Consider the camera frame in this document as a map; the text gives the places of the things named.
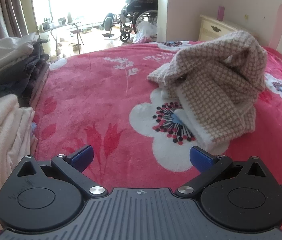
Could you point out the pink floral blanket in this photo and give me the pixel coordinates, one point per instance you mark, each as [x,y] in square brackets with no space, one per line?
[106,100]

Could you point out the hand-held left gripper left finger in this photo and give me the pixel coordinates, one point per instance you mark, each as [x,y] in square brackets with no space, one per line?
[82,156]

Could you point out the folding table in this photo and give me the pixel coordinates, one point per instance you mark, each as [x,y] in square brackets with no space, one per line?
[61,26]

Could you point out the stack of dark folded clothes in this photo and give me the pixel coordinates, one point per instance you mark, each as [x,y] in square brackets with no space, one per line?
[18,70]

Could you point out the cream nightstand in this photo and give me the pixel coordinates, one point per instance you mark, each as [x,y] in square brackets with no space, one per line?
[208,30]

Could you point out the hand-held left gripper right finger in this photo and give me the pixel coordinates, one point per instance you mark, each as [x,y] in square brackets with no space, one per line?
[201,158]

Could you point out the black wheelchair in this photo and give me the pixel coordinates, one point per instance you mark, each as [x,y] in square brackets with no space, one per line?
[141,7]

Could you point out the white plastic bag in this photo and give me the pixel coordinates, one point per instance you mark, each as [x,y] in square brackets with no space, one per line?
[144,31]

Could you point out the stack of white folded clothes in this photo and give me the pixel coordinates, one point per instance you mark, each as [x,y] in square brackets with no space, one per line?
[1,140]

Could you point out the beige checked knit cardigan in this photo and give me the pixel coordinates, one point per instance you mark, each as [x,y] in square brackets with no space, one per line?
[218,85]

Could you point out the pink cup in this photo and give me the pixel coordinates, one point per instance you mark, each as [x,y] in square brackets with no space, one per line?
[221,13]

